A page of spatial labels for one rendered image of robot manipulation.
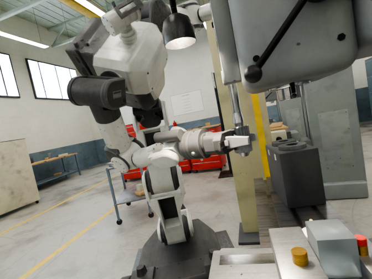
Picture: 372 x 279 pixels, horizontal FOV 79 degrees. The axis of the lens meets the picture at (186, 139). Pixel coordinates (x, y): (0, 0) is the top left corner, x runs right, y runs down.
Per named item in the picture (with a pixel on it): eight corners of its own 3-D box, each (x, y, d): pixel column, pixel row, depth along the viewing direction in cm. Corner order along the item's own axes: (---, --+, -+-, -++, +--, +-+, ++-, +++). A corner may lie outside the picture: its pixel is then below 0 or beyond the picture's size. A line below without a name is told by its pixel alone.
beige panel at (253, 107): (238, 245, 217) (193, 0, 198) (239, 225, 256) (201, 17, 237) (296, 243, 203) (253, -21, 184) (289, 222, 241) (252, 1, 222)
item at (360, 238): (358, 256, 33) (356, 240, 32) (352, 249, 34) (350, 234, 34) (371, 256, 32) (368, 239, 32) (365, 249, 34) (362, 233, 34)
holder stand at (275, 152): (287, 208, 74) (278, 150, 73) (272, 187, 96) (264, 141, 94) (326, 204, 72) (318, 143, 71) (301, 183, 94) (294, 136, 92)
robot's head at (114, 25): (108, 37, 76) (98, 11, 69) (132, 23, 79) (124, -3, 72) (120, 46, 74) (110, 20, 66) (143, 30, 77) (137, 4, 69)
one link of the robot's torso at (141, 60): (92, 117, 103) (44, 52, 72) (123, 65, 118) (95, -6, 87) (153, 131, 97) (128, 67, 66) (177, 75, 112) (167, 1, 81)
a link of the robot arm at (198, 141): (217, 127, 56) (179, 133, 63) (223, 165, 57) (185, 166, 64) (236, 121, 66) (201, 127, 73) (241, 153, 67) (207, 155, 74)
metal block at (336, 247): (322, 278, 33) (316, 240, 33) (309, 253, 39) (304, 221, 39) (362, 277, 32) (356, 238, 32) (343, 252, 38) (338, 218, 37)
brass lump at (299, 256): (294, 267, 33) (292, 255, 33) (290, 257, 35) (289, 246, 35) (310, 266, 32) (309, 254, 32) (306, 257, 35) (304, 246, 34)
